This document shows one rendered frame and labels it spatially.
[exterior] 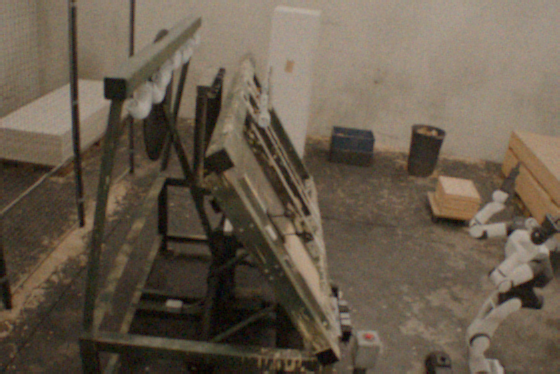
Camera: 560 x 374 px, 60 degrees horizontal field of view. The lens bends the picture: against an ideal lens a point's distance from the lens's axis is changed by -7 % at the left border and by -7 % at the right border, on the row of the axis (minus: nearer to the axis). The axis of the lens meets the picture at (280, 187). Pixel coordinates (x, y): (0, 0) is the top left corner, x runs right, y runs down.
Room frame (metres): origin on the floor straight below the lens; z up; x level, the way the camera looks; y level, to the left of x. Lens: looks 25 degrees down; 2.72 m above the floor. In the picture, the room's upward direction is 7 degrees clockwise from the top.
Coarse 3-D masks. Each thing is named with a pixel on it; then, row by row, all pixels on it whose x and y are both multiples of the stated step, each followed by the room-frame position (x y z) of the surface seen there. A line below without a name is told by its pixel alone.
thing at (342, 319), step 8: (336, 288) 2.72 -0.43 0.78; (336, 296) 2.71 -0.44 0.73; (336, 304) 2.61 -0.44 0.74; (344, 304) 2.59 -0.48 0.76; (336, 312) 2.53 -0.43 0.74; (344, 312) 2.52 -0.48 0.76; (336, 320) 2.45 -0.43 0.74; (344, 320) 2.43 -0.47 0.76; (352, 320) 2.48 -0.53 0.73; (336, 328) 2.29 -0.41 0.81; (344, 328) 2.35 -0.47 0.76; (352, 328) 2.41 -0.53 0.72; (344, 336) 2.33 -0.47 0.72; (344, 344) 2.35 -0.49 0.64
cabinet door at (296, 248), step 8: (288, 224) 2.69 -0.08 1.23; (288, 232) 2.59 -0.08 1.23; (288, 240) 2.51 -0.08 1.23; (296, 240) 2.64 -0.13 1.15; (296, 248) 2.55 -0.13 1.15; (296, 256) 2.45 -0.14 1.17; (304, 256) 2.63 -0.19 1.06; (304, 264) 2.53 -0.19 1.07; (312, 264) 2.70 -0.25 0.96; (304, 272) 2.42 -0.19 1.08; (312, 272) 2.61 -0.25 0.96; (312, 280) 2.50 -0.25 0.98; (320, 296) 2.46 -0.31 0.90
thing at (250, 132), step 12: (252, 108) 2.94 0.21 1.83; (252, 120) 2.87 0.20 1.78; (252, 132) 2.87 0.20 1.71; (252, 144) 2.87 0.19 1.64; (264, 144) 2.92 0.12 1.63; (264, 156) 2.87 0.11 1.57; (264, 168) 2.87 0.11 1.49; (276, 168) 2.89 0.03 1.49; (276, 180) 2.88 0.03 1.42; (288, 192) 2.88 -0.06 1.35; (288, 204) 2.88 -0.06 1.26; (300, 216) 2.89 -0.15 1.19; (312, 240) 2.89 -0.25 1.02; (312, 252) 2.89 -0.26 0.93
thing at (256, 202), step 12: (240, 180) 2.25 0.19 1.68; (252, 192) 2.25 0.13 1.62; (252, 204) 2.25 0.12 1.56; (264, 216) 2.26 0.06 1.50; (276, 240) 2.26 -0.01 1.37; (288, 252) 2.26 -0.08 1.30; (300, 276) 2.27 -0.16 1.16; (312, 288) 2.31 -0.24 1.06; (312, 300) 2.27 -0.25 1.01; (324, 312) 2.28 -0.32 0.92
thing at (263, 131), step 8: (248, 88) 3.19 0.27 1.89; (256, 96) 3.24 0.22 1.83; (256, 104) 3.21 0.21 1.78; (256, 128) 3.21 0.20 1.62; (264, 128) 3.21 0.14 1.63; (264, 136) 3.21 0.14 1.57; (272, 144) 3.22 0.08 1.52; (272, 152) 3.22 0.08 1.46; (280, 160) 3.22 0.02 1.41; (280, 168) 3.22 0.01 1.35; (288, 168) 3.27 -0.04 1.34; (288, 176) 3.22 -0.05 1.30; (288, 184) 3.22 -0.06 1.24; (296, 184) 3.26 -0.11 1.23; (296, 192) 3.23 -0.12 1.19; (304, 200) 3.23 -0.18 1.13; (304, 208) 3.23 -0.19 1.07; (312, 216) 3.23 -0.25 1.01; (312, 224) 3.23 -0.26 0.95
